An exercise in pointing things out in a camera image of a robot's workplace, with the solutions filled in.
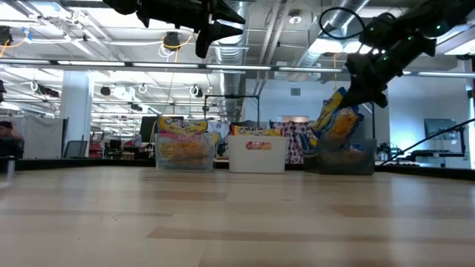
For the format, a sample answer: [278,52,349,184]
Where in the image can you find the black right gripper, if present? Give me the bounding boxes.
[338,40,409,109]

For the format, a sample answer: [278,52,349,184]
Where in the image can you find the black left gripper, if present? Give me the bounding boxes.
[135,0,246,59]

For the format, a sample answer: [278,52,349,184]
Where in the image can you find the smoked grey plastic bin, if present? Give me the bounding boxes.
[304,136,378,176]

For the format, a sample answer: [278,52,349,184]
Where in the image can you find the black background monitors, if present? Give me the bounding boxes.
[140,116,160,144]

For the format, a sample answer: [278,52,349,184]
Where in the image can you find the white plastic bin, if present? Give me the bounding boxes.
[227,135,289,174]

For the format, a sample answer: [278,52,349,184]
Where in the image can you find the clear plastic bin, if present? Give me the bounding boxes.
[154,132,219,172]

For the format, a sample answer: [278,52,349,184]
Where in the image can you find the grey mesh chair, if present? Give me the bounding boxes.
[62,139,89,159]

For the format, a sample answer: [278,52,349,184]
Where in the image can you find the black ceiling speaker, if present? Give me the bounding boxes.
[0,25,14,47]

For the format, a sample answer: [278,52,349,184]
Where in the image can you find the person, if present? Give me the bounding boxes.
[0,120,25,159]

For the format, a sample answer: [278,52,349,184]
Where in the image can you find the silver metal cylinder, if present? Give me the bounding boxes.
[5,155,16,179]

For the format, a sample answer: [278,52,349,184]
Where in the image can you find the black aluminium rig frame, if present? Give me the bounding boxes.
[0,57,475,182]

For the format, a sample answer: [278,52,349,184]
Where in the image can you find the black overhead camera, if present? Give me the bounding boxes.
[162,31,183,52]

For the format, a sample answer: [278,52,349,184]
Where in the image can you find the silver ventilation duct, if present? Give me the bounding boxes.
[289,0,372,82]
[206,0,257,123]

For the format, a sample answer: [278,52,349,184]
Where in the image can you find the black background rig frame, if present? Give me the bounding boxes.
[203,94,261,129]

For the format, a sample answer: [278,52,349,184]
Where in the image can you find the black wall screen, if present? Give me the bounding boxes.
[424,118,458,141]

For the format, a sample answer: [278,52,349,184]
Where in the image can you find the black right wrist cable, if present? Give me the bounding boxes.
[318,6,367,41]

